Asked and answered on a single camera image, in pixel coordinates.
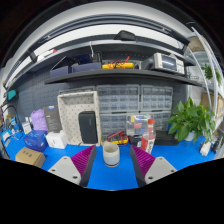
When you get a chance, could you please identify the white wire shelf unit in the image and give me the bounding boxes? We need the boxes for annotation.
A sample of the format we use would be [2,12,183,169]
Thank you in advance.
[186,23,224,134]

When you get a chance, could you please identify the grey small-parts drawer cabinet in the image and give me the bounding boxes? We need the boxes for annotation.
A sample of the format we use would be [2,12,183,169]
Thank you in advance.
[99,113,129,141]
[151,111,173,131]
[139,85,174,113]
[96,84,140,114]

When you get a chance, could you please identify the white power adapter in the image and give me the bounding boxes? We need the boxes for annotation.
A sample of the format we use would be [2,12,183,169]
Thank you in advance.
[199,141,213,157]

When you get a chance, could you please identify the purple plastic bag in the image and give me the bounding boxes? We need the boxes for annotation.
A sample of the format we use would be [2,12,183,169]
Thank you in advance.
[30,108,49,133]

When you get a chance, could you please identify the white and grey mug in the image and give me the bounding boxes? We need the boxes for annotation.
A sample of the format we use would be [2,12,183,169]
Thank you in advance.
[102,141,121,168]

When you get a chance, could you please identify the dark workbench shelf unit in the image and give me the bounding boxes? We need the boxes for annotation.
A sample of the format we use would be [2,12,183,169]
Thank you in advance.
[3,13,204,94]

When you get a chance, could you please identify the black flat carrying case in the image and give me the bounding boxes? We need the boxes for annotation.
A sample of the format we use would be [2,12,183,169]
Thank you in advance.
[154,130,179,147]

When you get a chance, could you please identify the yellow multimeter with red leads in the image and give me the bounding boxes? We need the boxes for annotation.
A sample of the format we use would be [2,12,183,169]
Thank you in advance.
[101,130,129,147]

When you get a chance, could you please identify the small white carton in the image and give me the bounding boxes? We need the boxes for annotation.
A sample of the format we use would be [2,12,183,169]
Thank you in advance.
[21,121,33,135]

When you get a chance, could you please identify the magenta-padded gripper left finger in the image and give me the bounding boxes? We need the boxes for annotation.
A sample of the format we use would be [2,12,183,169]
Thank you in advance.
[47,144,98,188]

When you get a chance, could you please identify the small black box white label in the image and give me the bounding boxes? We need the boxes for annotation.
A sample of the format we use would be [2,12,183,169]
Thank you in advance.
[129,134,144,148]

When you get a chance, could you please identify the clear organizer box coloured parts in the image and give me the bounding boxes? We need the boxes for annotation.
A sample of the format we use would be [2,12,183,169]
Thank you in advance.
[125,114,153,137]

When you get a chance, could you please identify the dark grey flat box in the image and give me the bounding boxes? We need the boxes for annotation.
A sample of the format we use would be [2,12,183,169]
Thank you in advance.
[43,105,63,134]

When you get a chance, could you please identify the white carton box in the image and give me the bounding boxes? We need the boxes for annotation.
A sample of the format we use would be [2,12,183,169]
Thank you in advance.
[45,129,69,150]

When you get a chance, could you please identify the white perforated tray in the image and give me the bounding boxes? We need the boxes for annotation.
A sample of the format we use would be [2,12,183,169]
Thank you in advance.
[57,90,102,147]

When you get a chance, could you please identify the brown cardboard box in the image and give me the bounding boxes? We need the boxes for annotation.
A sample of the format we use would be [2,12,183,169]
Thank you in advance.
[14,146,47,169]

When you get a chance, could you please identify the green potted plant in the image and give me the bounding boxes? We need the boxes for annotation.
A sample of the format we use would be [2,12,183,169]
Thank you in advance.
[166,96,216,144]

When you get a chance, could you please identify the black zippered case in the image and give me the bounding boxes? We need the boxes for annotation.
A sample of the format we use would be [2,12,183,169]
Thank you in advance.
[78,110,99,145]

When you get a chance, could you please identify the blue printed box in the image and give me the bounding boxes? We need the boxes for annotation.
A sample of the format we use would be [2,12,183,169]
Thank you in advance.
[22,129,48,153]

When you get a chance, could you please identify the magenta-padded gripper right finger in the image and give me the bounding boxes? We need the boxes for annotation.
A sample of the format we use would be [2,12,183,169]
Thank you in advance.
[129,144,178,188]

